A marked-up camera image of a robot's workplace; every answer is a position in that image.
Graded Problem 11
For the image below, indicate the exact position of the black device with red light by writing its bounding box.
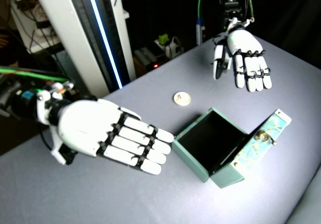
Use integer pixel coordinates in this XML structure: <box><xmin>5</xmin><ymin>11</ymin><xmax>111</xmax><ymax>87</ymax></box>
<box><xmin>133</xmin><ymin>47</ymin><xmax>167</xmax><ymax>72</ymax></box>

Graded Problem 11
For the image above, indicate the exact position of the cluttered equipment shelf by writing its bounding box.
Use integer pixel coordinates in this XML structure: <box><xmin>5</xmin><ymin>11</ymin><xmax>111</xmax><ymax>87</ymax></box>
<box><xmin>9</xmin><ymin>0</ymin><xmax>65</xmax><ymax>55</ymax></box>

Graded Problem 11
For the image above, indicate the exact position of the white column with blue strip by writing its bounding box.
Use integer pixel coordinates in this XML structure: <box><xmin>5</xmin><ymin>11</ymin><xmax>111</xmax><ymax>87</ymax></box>
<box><xmin>30</xmin><ymin>0</ymin><xmax>136</xmax><ymax>96</ymax></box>

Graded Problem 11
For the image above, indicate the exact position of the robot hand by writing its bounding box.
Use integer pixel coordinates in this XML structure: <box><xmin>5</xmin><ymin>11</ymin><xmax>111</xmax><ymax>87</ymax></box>
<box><xmin>57</xmin><ymin>97</ymin><xmax>175</xmax><ymax>176</ymax></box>
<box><xmin>212</xmin><ymin>29</ymin><xmax>273</xmax><ymax>92</ymax></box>

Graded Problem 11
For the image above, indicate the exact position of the white power strip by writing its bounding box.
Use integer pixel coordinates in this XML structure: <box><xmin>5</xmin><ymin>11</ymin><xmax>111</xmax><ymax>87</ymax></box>
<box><xmin>154</xmin><ymin>34</ymin><xmax>185</xmax><ymax>59</ymax></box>

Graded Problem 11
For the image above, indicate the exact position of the teal floral box lid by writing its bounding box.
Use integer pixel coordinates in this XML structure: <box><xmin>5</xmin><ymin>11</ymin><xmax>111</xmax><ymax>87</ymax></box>
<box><xmin>209</xmin><ymin>108</ymin><xmax>293</xmax><ymax>189</ymax></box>

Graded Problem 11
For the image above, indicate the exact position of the small round white cap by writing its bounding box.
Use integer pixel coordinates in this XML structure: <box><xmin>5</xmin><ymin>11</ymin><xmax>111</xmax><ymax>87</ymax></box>
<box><xmin>173</xmin><ymin>91</ymin><xmax>192</xmax><ymax>107</ymax></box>

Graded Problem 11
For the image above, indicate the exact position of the green cable with silver plug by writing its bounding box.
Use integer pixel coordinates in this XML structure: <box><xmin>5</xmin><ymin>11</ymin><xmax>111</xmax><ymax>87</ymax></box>
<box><xmin>195</xmin><ymin>0</ymin><xmax>210</xmax><ymax>46</ymax></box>

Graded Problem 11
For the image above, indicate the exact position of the grey table cloth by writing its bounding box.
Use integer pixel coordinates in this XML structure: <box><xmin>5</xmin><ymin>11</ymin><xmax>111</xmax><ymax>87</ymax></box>
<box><xmin>0</xmin><ymin>37</ymin><xmax>321</xmax><ymax>224</ymax></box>

